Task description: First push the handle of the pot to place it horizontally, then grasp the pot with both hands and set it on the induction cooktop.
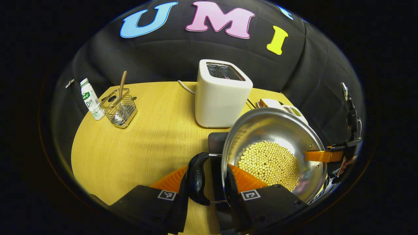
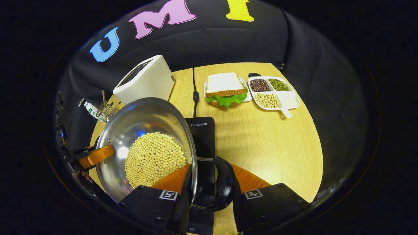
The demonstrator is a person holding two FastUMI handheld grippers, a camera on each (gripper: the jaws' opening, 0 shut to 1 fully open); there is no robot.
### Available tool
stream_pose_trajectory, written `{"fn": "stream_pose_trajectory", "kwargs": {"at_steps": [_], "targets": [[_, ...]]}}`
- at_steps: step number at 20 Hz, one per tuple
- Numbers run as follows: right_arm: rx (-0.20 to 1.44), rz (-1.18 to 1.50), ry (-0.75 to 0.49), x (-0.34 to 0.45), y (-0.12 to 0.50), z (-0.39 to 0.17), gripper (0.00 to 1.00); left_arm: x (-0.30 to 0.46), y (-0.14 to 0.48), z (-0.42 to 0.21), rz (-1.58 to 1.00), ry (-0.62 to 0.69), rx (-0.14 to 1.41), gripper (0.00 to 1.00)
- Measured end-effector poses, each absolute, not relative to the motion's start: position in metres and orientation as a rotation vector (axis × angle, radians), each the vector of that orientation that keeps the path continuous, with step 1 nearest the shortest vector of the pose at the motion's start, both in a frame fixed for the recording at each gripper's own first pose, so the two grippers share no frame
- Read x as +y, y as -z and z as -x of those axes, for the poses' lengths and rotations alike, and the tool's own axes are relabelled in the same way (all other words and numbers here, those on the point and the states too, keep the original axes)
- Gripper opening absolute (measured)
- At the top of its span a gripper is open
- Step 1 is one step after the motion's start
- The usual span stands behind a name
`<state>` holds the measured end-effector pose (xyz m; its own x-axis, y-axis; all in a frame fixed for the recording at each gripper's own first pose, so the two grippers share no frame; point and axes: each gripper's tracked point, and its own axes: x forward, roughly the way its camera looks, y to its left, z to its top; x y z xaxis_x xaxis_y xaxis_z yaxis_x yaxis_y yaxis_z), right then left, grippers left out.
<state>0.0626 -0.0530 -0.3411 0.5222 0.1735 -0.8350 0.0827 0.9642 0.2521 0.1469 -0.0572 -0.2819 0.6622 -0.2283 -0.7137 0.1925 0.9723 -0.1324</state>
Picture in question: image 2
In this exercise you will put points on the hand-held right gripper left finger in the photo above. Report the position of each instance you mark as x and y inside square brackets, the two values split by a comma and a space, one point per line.
[184, 209]

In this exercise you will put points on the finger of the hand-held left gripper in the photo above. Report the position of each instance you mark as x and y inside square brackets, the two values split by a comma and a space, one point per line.
[98, 155]

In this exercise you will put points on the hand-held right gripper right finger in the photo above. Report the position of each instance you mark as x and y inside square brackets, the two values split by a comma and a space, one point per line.
[238, 209]

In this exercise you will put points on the stainless steel pot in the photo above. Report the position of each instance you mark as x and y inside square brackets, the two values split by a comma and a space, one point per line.
[147, 117]

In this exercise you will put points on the black induction cooktop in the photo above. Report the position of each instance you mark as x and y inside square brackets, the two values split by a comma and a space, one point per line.
[204, 137]

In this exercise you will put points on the white drink bottle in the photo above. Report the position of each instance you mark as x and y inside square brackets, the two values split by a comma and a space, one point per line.
[90, 109]

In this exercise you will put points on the large soybean pile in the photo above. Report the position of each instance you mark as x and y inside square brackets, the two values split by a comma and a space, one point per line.
[153, 160]

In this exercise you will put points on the white toaster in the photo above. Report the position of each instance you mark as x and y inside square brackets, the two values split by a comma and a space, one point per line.
[147, 83]

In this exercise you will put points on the small soybean pile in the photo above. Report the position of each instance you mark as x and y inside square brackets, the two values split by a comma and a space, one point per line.
[267, 100]

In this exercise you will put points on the white divided dish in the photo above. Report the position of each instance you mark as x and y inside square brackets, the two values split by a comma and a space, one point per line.
[290, 99]

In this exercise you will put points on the lettuce sandwich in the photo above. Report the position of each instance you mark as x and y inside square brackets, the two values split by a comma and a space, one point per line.
[225, 88]

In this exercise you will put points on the red bean pile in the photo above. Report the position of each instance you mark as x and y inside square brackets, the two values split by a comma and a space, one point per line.
[260, 85]

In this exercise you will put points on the green mung bean pile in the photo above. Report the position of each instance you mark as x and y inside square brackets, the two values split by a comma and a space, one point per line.
[278, 85]

